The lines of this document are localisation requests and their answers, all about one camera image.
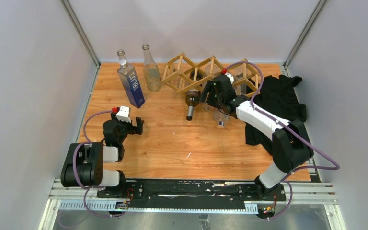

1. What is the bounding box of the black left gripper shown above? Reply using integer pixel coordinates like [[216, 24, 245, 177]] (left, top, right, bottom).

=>
[[111, 112, 143, 145]]

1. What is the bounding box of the blue square glass bottle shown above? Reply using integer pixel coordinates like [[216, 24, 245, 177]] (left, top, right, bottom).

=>
[[117, 59, 145, 108]]

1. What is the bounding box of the clear glass bottle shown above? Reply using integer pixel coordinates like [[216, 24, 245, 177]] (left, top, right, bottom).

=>
[[142, 44, 161, 92]]

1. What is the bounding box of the dark labelled clear bottle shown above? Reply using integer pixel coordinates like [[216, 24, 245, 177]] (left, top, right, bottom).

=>
[[117, 49, 128, 68]]

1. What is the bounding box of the small clear bottle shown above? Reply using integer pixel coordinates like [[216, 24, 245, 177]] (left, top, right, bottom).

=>
[[203, 64, 219, 112]]

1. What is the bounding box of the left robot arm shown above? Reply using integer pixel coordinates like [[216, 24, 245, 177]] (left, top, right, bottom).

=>
[[60, 117, 144, 198]]

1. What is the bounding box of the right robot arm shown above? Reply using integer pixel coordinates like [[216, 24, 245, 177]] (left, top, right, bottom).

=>
[[200, 73, 314, 200]]

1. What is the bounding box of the olive wine bottle silver neck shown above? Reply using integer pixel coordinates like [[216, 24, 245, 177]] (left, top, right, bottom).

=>
[[185, 87, 201, 121]]

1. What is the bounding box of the wooden wine rack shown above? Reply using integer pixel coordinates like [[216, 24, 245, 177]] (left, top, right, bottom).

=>
[[161, 53, 263, 94]]

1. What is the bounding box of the dark green cloth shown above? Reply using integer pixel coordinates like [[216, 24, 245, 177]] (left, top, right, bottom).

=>
[[245, 74, 307, 155]]

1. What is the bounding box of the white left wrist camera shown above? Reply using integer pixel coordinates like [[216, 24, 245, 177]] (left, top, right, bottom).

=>
[[116, 106, 132, 123]]

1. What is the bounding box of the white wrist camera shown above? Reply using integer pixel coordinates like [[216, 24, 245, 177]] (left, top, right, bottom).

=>
[[116, 106, 132, 123], [222, 71, 235, 84]]

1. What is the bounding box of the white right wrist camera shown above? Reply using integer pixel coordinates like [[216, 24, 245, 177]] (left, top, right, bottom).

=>
[[222, 71, 235, 84]]

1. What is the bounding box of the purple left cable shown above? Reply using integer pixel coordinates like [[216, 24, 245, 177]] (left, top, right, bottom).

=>
[[72, 108, 118, 219]]

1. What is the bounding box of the purple cable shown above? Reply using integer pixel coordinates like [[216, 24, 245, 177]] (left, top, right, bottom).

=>
[[222, 61, 341, 219], [72, 108, 118, 219]]

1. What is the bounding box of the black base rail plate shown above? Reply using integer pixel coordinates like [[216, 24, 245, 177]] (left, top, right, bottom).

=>
[[97, 179, 286, 210]]

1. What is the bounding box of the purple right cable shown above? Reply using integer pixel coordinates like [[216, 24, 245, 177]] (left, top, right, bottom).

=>
[[222, 61, 341, 219]]

